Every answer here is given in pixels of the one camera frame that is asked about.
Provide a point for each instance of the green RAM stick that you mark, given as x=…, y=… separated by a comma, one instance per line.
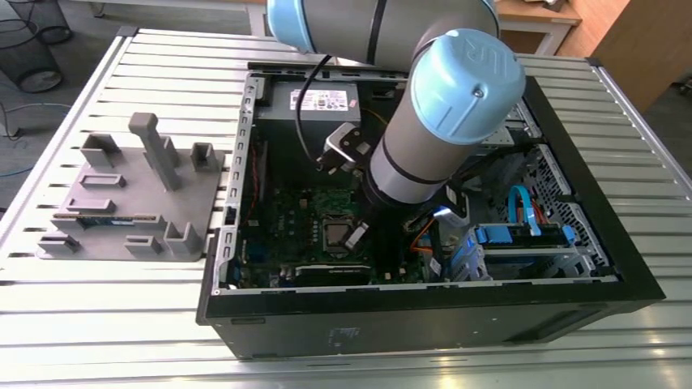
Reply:
x=113, y=222

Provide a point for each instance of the grey parts rack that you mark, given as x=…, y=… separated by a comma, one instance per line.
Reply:
x=135, y=202

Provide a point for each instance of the green Dell motherboard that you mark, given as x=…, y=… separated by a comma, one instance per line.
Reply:
x=292, y=227

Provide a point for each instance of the grey camera with black plate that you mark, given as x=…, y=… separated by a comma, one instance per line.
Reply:
x=345, y=142

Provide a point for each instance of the CPU socket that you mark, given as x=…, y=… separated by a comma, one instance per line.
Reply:
x=324, y=248

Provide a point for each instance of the black graphics card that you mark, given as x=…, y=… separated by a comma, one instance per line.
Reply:
x=332, y=277

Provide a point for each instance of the grey power supply unit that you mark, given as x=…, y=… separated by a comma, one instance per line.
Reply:
x=292, y=138

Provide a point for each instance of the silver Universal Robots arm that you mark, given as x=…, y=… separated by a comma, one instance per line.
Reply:
x=432, y=154

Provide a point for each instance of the metal optical drive cage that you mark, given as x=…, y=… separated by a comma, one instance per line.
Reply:
x=500, y=139

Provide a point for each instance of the wooden cabinet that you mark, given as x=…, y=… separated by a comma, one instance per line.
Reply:
x=643, y=48

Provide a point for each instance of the hard disk in blue carrier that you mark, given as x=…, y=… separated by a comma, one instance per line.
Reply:
x=495, y=235

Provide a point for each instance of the wooden desk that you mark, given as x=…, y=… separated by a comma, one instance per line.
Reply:
x=545, y=16

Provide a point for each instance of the silver CPU chip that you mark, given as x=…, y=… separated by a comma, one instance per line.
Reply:
x=335, y=234

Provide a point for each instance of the metal disk bay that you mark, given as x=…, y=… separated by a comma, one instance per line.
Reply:
x=529, y=263

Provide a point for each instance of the black PC case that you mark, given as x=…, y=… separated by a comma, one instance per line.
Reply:
x=432, y=324

